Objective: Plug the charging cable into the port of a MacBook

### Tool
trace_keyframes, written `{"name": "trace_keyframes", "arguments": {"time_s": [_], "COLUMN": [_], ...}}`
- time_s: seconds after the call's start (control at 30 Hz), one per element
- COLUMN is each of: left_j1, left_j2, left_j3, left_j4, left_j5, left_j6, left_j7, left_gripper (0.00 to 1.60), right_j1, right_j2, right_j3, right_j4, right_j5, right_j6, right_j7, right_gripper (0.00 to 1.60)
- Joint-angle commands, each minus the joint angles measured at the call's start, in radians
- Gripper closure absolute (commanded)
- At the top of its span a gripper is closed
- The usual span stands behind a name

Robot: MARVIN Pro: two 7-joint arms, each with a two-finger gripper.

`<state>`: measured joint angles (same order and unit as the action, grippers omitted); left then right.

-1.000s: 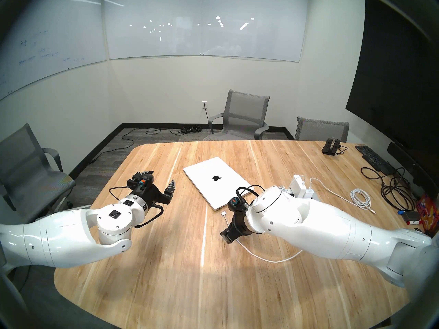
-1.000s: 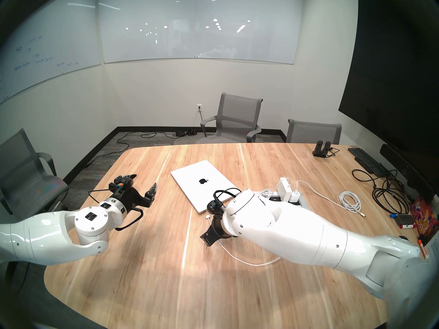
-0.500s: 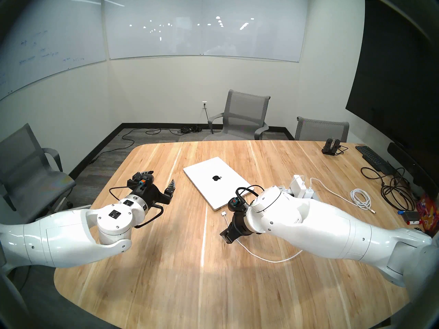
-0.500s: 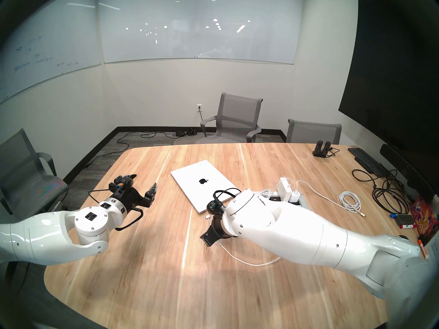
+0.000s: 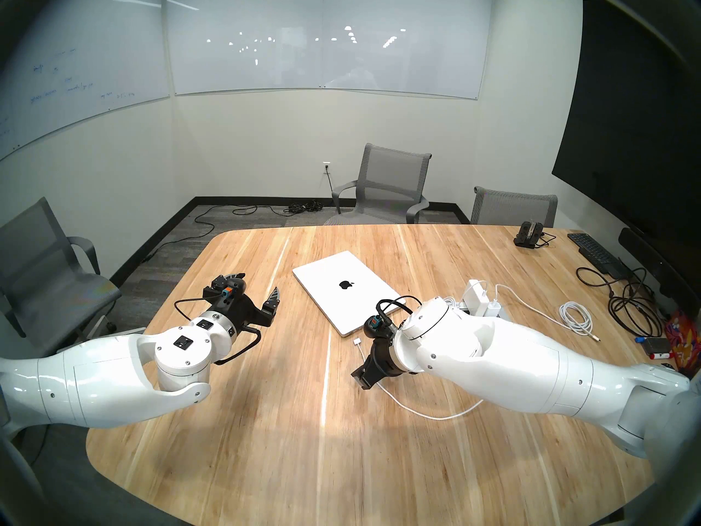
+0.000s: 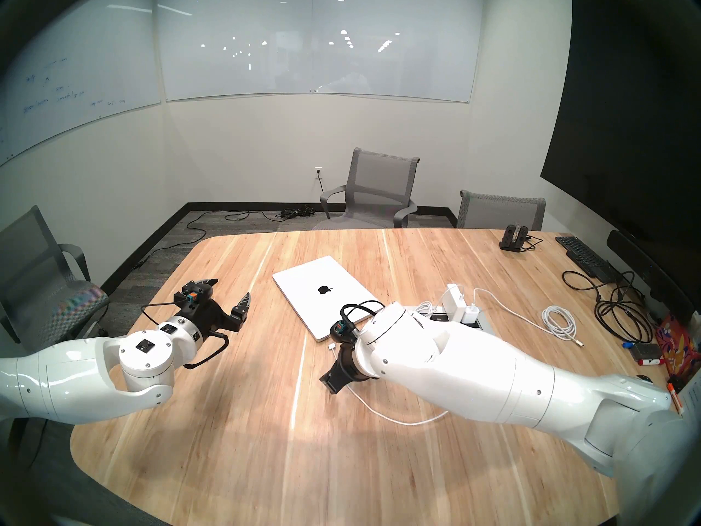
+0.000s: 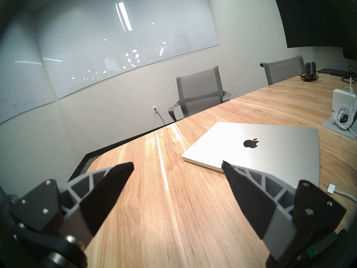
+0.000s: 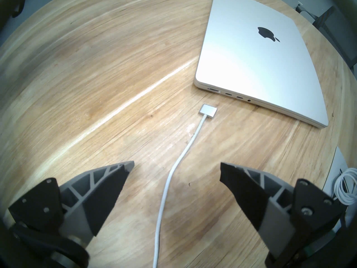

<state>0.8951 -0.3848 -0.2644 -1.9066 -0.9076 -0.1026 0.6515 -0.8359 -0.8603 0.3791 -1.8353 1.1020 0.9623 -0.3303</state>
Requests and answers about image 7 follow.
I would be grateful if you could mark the large black wall screen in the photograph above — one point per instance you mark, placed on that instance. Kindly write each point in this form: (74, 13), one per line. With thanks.
(315, 19)

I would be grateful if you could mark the wide blank glass whiteboard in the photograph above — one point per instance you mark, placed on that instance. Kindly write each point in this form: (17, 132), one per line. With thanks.
(111, 47)

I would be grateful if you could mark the grey tabletop power outlet plate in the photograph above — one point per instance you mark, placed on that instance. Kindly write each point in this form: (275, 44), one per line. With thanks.
(330, 124)

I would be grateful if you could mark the white square power adapter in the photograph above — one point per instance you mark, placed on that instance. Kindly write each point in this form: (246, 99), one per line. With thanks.
(341, 98)

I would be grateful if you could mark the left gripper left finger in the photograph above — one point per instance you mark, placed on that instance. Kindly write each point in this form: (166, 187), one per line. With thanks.
(92, 203)

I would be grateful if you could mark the glass whiteboard with blue writing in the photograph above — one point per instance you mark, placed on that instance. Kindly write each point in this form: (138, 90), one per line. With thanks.
(22, 74)

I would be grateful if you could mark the black controller charging dock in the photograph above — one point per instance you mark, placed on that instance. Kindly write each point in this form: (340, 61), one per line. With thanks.
(309, 70)

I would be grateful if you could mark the black keyboard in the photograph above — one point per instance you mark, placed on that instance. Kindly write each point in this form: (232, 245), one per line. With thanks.
(334, 72)

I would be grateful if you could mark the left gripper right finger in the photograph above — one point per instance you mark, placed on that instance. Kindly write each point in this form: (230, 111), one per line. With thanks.
(251, 203)

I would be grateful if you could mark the silver closed MacBook laptop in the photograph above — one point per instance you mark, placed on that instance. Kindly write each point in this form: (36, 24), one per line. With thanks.
(279, 155)

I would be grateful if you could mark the grey mesh office chair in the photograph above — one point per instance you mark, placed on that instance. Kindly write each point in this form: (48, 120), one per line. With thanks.
(284, 69)
(199, 86)

